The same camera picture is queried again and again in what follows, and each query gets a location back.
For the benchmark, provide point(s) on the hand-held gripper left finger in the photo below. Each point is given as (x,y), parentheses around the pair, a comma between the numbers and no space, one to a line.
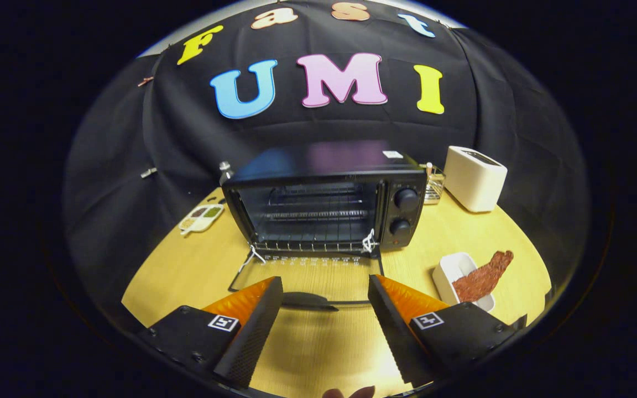
(252,337)

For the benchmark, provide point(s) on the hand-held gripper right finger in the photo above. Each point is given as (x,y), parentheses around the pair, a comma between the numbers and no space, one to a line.
(393,337)

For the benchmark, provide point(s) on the reddish dried meat slice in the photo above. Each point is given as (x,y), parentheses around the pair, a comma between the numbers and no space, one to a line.
(481,279)

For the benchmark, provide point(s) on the black toaster oven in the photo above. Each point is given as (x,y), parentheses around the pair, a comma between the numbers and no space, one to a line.
(324,160)

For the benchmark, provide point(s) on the white bread toaster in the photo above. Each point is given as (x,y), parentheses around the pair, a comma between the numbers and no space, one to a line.
(473,185)

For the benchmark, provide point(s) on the small white rectangular dish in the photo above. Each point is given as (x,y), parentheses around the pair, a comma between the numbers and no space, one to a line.
(451,268)

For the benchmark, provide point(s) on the white divided condiment tray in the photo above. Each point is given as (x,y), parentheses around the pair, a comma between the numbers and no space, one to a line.
(199,218)

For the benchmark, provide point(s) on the small glass shaker bottle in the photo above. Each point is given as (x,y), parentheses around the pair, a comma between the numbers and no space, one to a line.
(224,172)

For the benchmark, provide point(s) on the silver cloth clip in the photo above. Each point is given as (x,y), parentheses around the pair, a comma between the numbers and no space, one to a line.
(149,172)

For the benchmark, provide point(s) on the red cloth clip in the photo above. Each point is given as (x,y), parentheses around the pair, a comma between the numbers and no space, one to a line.
(145,81)

